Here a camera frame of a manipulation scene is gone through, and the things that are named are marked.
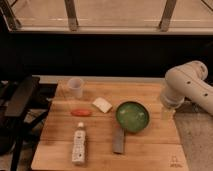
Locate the red pepper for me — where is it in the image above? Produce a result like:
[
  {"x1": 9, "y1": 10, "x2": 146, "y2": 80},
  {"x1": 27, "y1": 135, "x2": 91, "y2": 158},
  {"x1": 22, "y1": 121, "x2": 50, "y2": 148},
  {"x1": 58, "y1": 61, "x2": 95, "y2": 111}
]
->
[{"x1": 71, "y1": 109, "x2": 92, "y2": 117}]

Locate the white labelled bottle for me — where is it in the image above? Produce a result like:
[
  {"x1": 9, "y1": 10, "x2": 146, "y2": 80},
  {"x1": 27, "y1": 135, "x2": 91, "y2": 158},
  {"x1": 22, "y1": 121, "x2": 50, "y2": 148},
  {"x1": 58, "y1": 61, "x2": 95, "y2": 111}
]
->
[{"x1": 72, "y1": 122, "x2": 86, "y2": 165}]

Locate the translucent plastic cup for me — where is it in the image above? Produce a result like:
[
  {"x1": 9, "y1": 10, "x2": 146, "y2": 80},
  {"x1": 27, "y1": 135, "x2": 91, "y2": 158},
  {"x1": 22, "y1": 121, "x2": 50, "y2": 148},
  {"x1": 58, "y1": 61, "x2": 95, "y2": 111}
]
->
[{"x1": 67, "y1": 77, "x2": 84, "y2": 98}]

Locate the grey rectangular block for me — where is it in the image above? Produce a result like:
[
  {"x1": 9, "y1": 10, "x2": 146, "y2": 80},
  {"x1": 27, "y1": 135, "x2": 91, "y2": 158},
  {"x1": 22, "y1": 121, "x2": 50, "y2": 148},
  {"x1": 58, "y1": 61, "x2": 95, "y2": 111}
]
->
[{"x1": 113, "y1": 127, "x2": 125, "y2": 154}]

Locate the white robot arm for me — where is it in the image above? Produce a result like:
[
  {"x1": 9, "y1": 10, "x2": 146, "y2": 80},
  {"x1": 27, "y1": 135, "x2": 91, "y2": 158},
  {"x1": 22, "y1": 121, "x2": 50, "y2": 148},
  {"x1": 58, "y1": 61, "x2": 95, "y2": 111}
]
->
[{"x1": 160, "y1": 61, "x2": 213, "y2": 116}]

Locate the green ceramic bowl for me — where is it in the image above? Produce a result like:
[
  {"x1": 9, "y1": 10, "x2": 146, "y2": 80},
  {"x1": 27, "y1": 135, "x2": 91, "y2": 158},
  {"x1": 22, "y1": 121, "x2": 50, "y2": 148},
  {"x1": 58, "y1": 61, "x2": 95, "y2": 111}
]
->
[{"x1": 115, "y1": 101, "x2": 150, "y2": 133}]

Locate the white sponge block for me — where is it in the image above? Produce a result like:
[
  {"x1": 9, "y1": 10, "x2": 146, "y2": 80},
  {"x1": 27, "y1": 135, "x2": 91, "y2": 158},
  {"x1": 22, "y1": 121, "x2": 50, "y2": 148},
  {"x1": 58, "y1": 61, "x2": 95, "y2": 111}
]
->
[{"x1": 93, "y1": 97, "x2": 112, "y2": 113}]

